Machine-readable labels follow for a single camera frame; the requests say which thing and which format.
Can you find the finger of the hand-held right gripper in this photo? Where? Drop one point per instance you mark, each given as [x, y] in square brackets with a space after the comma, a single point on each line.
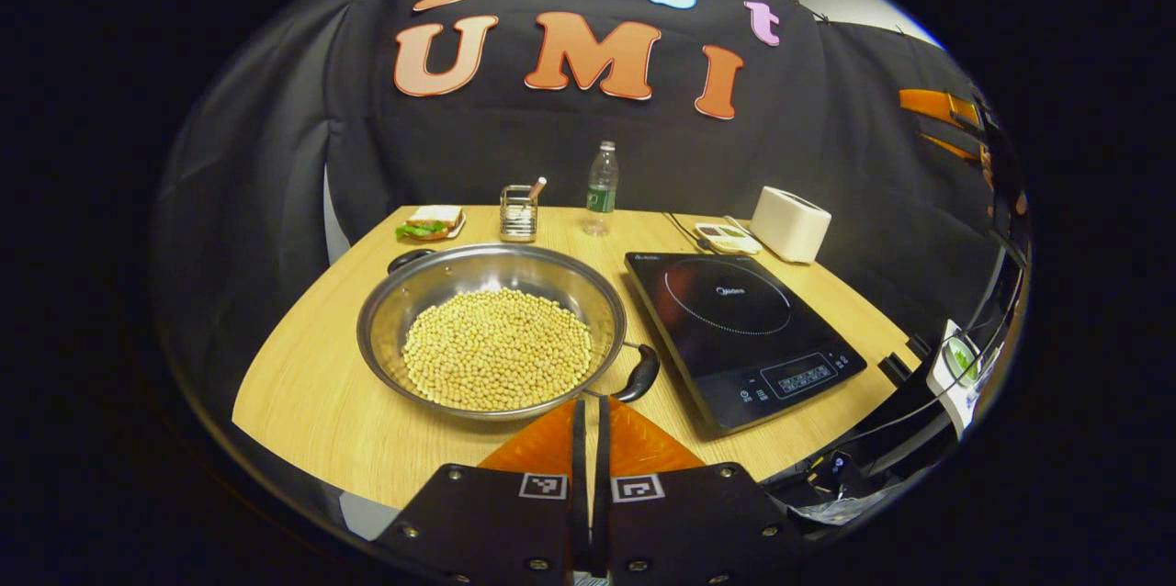
[946, 147]
[932, 104]

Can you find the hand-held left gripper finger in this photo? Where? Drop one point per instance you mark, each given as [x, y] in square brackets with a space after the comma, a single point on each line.
[580, 494]
[599, 494]

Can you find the black induction cooktop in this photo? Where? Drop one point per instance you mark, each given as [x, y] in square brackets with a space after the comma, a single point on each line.
[726, 347]

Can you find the pile of soybeans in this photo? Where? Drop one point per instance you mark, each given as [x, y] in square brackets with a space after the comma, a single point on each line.
[496, 352]

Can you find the white toaster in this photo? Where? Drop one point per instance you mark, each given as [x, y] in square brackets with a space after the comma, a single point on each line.
[790, 223]

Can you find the white divided dish of beans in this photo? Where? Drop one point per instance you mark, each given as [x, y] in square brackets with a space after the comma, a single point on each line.
[726, 239]

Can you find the black equipment with white label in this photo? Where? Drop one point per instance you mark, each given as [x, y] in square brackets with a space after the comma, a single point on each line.
[919, 421]

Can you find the metal mesh utensil holder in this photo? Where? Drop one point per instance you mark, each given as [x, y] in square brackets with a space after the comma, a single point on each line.
[518, 217]

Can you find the clear plastic water bottle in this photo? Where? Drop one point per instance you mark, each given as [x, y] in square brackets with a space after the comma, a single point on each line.
[602, 191]

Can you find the sandwich on white plate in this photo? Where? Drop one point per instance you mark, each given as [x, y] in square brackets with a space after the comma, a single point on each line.
[432, 223]

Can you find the black backdrop cloth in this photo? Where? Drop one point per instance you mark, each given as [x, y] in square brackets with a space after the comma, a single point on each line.
[276, 154]

